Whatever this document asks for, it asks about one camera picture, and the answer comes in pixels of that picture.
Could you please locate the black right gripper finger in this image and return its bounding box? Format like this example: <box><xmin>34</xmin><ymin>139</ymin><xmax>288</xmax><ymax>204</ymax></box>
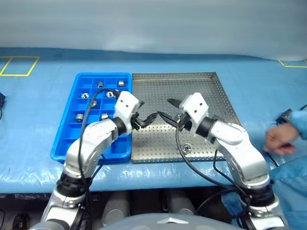
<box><xmin>156</xmin><ymin>111</ymin><xmax>180</xmax><ymax>127</ymax></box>
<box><xmin>166</xmin><ymin>98</ymin><xmax>182</xmax><ymax>109</ymax></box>

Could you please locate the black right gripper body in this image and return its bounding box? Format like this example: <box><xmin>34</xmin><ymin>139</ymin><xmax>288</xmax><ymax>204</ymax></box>
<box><xmin>176</xmin><ymin>112</ymin><xmax>193</xmax><ymax>132</ymax></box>

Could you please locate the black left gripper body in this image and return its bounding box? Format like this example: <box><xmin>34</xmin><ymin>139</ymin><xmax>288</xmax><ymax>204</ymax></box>
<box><xmin>130</xmin><ymin>111</ymin><xmax>144</xmax><ymax>131</ymax></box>

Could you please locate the perforated steel tray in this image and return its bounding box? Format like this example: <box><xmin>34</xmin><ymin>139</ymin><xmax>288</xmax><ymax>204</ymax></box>
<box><xmin>131</xmin><ymin>71</ymin><xmax>243</xmax><ymax>164</ymax></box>

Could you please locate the blue plastic compartment tray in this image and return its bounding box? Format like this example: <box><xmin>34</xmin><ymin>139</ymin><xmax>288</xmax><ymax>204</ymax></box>
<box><xmin>49</xmin><ymin>72</ymin><xmax>133</xmax><ymax>164</ymax></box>

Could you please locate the bare person hand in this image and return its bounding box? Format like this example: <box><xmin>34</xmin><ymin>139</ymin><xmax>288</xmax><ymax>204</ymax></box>
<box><xmin>263</xmin><ymin>124</ymin><xmax>302</xmax><ymax>155</ymax></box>

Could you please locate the grey rounded robot leg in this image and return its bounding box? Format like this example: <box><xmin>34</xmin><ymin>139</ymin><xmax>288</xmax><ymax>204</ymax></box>
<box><xmin>102</xmin><ymin>191</ymin><xmax>131</xmax><ymax>228</ymax></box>
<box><xmin>165</xmin><ymin>190</ymin><xmax>196</xmax><ymax>217</ymax></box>

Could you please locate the grey robot torso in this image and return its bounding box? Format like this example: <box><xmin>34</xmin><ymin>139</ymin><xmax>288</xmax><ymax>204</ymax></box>
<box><xmin>98</xmin><ymin>211</ymin><xmax>235</xmax><ymax>230</ymax></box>

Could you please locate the small black box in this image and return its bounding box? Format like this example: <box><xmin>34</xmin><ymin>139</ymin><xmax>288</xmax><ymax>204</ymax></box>
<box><xmin>275</xmin><ymin>108</ymin><xmax>294</xmax><ymax>126</ymax></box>

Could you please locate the blue plastic table cover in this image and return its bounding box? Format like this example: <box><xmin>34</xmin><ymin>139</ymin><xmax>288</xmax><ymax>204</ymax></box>
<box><xmin>0</xmin><ymin>46</ymin><xmax>307</xmax><ymax>192</ymax></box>

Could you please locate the blue person gown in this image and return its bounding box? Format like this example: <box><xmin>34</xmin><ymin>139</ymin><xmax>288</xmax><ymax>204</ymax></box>
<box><xmin>220</xmin><ymin>153</ymin><xmax>307</xmax><ymax>230</ymax></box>

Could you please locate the dark shoe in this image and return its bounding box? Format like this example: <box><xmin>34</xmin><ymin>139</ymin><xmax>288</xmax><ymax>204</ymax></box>
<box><xmin>12</xmin><ymin>213</ymin><xmax>31</xmax><ymax>229</ymax></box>

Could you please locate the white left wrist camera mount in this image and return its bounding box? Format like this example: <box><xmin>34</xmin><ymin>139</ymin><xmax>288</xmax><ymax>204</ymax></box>
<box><xmin>114</xmin><ymin>91</ymin><xmax>140</xmax><ymax>120</ymax></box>

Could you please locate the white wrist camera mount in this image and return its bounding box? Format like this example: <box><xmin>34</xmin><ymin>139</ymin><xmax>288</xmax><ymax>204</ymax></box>
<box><xmin>114</xmin><ymin>91</ymin><xmax>140</xmax><ymax>120</ymax></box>
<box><xmin>179</xmin><ymin>92</ymin><xmax>209</xmax><ymax>125</ymax></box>

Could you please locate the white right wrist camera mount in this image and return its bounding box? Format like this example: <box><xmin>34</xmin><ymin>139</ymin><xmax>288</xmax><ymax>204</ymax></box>
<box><xmin>179</xmin><ymin>92</ymin><xmax>209</xmax><ymax>125</ymax></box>

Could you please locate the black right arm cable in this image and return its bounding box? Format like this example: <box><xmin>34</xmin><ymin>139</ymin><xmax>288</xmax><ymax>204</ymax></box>
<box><xmin>175</xmin><ymin>124</ymin><xmax>252</xmax><ymax>208</ymax></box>

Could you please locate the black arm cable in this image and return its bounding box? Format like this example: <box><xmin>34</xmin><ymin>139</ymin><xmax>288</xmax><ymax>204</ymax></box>
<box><xmin>175</xmin><ymin>124</ymin><xmax>252</xmax><ymax>208</ymax></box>
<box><xmin>78</xmin><ymin>89</ymin><xmax>122</xmax><ymax>230</ymax></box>

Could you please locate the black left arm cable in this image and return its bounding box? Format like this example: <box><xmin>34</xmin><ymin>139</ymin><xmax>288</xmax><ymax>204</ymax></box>
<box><xmin>78</xmin><ymin>89</ymin><xmax>122</xmax><ymax>230</ymax></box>

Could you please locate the black device with cable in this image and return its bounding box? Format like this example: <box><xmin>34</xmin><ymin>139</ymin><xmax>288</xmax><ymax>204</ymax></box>
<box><xmin>0</xmin><ymin>92</ymin><xmax>6</xmax><ymax>120</ymax></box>

